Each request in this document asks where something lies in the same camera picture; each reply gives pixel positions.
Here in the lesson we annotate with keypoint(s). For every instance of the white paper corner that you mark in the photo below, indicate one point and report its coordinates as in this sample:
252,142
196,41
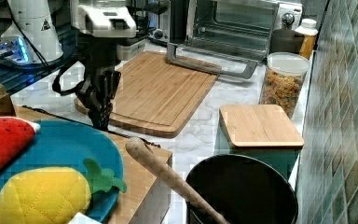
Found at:
80,218

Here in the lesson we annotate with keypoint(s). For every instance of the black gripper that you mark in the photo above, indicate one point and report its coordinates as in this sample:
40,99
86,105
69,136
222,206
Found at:
99,57

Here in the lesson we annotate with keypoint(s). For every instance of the orange bottle white cap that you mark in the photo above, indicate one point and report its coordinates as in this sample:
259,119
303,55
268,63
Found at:
308,29

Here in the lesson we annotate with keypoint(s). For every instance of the silver toaster oven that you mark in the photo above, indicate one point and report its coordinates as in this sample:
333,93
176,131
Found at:
235,30

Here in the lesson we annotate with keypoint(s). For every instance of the teal blue plate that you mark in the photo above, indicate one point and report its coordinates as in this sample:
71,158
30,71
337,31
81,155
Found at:
64,143

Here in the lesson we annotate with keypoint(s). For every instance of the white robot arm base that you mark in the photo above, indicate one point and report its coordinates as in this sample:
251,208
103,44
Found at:
31,38

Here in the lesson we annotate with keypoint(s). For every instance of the red plush watermelon slice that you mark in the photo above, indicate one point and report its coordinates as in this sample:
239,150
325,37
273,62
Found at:
15,135

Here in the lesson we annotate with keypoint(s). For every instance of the dark grey round canister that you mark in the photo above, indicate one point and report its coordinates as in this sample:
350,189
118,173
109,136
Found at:
283,40

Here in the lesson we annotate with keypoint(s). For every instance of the bamboo cutting board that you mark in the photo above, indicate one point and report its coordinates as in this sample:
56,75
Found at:
156,97

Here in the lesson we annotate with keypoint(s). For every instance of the teal box bamboo lid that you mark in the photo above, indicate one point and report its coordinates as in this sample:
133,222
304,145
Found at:
262,132

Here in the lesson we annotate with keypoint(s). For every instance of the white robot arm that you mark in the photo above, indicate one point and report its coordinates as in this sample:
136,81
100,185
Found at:
100,23

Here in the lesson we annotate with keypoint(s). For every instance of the clear pasta jar white lid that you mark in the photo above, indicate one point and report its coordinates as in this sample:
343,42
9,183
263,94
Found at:
283,80

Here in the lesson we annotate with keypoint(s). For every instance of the wooden utensil handle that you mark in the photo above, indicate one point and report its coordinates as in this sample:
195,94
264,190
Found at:
138,149

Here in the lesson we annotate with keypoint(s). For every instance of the yellow plush pineapple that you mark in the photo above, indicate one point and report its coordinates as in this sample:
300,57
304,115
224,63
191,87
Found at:
54,195

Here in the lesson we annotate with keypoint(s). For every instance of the black round utensil holder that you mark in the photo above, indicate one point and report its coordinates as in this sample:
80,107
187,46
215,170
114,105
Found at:
244,190

